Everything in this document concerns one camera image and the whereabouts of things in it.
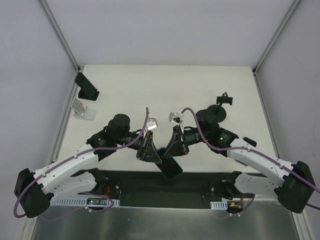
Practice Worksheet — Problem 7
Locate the white folding phone stand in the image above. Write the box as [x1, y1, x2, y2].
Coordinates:
[71, 98, 96, 121]

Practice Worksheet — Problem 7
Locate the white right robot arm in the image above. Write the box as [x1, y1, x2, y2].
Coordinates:
[164, 112, 317, 214]

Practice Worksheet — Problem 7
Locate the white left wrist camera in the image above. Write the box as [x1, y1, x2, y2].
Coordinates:
[146, 115, 158, 131]

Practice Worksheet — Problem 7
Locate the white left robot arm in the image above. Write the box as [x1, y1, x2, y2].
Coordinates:
[13, 112, 162, 218]

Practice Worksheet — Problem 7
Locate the white slotted cable duct left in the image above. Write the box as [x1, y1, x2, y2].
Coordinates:
[51, 196, 120, 208]

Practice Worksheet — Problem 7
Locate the aluminium frame rail left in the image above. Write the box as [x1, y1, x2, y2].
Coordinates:
[37, 0, 81, 73]

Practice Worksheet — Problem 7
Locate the aluminium frame rail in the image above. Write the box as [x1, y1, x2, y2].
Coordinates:
[37, 0, 81, 73]
[252, 0, 303, 76]

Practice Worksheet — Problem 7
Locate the aluminium frame rail right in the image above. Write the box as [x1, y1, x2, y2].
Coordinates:
[252, 0, 303, 76]

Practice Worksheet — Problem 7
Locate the white slotted cable duct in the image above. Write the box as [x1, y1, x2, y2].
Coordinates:
[51, 196, 120, 208]
[210, 200, 228, 211]

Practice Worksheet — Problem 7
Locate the black round-base clamp stand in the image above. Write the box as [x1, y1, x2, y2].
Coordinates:
[196, 92, 233, 123]

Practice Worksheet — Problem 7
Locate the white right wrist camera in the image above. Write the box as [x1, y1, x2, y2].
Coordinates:
[168, 112, 184, 126]

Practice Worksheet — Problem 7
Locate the smartphone with blue edge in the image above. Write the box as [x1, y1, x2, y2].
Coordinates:
[235, 160, 248, 167]

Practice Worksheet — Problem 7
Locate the black smartphone with teal edge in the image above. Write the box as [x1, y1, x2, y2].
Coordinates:
[156, 147, 183, 179]

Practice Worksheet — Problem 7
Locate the white slotted cable duct right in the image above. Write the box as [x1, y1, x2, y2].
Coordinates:
[210, 200, 228, 211]

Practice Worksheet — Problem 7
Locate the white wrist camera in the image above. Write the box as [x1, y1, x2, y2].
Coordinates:
[168, 112, 184, 126]
[146, 115, 158, 131]

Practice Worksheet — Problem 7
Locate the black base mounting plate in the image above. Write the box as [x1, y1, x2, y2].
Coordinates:
[91, 170, 236, 209]

